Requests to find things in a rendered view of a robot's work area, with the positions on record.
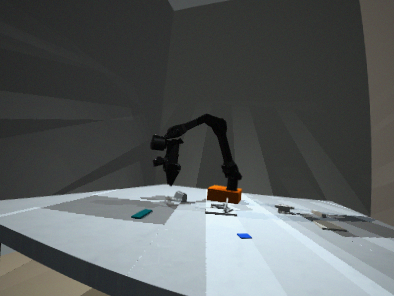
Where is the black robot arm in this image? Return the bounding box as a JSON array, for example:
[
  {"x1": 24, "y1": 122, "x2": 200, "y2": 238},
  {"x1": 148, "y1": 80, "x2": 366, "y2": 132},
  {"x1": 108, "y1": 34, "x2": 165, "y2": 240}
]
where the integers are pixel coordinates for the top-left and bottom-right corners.
[{"x1": 150, "y1": 114, "x2": 242, "y2": 191}]

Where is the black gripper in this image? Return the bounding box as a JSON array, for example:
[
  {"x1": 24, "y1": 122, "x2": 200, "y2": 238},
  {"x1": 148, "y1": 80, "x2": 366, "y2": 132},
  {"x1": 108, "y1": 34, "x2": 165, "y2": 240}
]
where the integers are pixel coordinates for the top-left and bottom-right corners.
[{"x1": 163, "y1": 151, "x2": 181, "y2": 186}]

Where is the teal rectangular bar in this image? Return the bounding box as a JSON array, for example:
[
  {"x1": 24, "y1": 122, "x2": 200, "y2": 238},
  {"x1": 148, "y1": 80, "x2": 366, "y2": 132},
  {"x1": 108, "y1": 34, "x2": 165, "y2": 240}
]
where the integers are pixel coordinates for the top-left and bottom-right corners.
[{"x1": 131, "y1": 209, "x2": 152, "y2": 219}]

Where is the blue flat plate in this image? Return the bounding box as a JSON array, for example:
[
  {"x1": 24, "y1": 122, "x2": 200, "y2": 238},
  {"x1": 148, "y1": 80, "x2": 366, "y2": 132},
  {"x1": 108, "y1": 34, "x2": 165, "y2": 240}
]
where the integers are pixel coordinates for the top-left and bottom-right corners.
[{"x1": 237, "y1": 233, "x2": 252, "y2": 239}]

